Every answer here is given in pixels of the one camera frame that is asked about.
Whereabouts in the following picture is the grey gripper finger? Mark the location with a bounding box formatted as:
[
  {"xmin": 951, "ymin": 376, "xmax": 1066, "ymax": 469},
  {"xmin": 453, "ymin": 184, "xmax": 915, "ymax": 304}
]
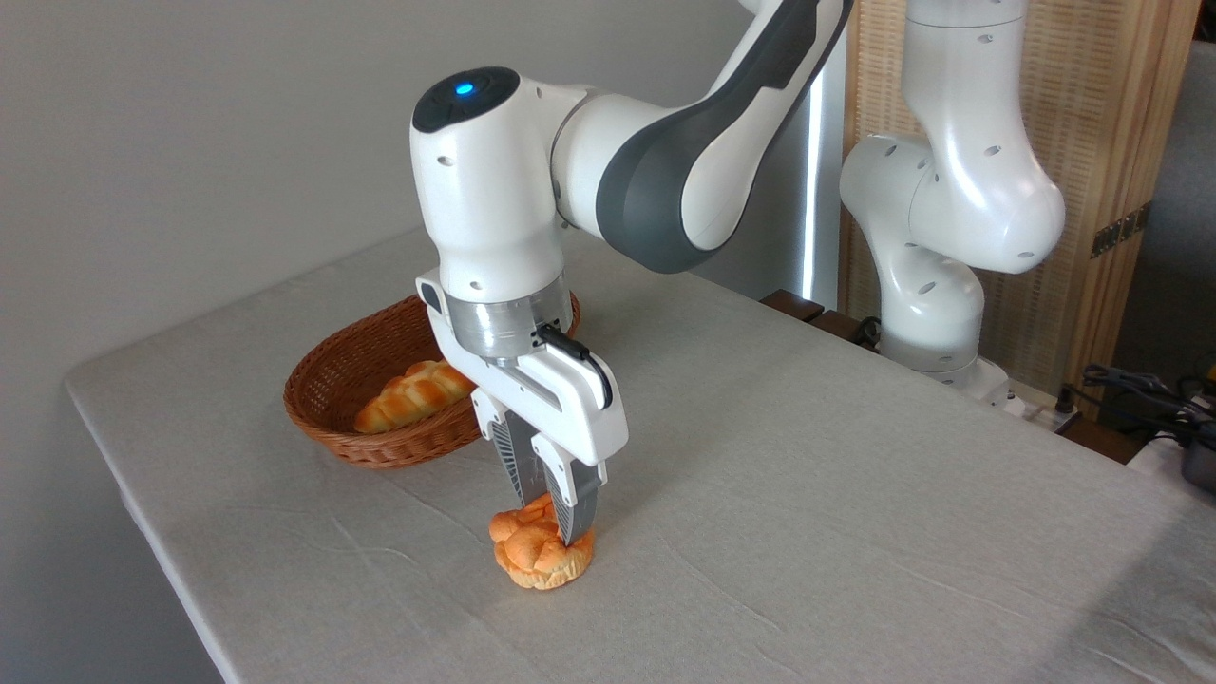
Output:
[
  {"xmin": 531, "ymin": 431, "xmax": 607, "ymax": 548},
  {"xmin": 471, "ymin": 390, "xmax": 551, "ymax": 510}
]

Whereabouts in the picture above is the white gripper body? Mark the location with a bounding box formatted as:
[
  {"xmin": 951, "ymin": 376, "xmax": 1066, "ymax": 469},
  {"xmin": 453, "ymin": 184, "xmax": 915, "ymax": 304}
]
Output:
[{"xmin": 416, "ymin": 270, "xmax": 631, "ymax": 467}]

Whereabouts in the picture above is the round knotted bread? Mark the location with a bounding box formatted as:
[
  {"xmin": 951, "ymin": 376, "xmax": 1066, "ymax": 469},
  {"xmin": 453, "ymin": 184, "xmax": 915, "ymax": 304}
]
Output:
[{"xmin": 488, "ymin": 491, "xmax": 598, "ymax": 593}]

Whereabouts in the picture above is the long braided bread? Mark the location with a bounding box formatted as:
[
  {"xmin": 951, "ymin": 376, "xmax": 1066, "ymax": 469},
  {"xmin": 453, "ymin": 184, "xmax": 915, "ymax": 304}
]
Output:
[{"xmin": 354, "ymin": 358, "xmax": 477, "ymax": 436}]

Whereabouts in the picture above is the brown woven wicker basket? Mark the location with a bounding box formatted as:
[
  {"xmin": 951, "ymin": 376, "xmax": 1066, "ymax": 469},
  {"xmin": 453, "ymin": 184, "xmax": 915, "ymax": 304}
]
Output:
[{"xmin": 283, "ymin": 292, "xmax": 582, "ymax": 471}]

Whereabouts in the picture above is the grey tablecloth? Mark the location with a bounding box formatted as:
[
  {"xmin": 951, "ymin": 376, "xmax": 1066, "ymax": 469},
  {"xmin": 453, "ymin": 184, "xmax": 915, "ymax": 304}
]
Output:
[{"xmin": 64, "ymin": 223, "xmax": 1216, "ymax": 684}]

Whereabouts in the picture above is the white power strip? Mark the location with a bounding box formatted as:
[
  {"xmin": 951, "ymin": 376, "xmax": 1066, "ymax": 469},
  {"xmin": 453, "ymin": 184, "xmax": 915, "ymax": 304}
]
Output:
[{"xmin": 988, "ymin": 378, "xmax": 1084, "ymax": 430}]

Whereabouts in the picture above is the dark metal screen hinge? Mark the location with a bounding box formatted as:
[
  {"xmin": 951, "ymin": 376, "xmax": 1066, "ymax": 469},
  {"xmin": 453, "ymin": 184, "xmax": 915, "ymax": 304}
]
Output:
[{"xmin": 1090, "ymin": 200, "xmax": 1154, "ymax": 260}]

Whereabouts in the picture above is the wooden bamboo folding screen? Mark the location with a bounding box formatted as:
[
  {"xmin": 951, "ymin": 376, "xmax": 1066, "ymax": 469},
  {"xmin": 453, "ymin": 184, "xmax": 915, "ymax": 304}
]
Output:
[{"xmin": 841, "ymin": 0, "xmax": 1204, "ymax": 421}]

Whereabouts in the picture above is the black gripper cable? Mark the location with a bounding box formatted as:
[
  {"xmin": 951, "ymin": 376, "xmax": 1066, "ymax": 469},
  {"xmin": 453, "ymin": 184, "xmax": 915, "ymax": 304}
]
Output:
[{"xmin": 533, "ymin": 322, "xmax": 615, "ymax": 410}]

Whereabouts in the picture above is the black cable bundle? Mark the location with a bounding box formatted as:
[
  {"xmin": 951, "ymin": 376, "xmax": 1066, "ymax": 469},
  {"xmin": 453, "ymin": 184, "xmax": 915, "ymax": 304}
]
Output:
[{"xmin": 1081, "ymin": 363, "xmax": 1216, "ymax": 449}]

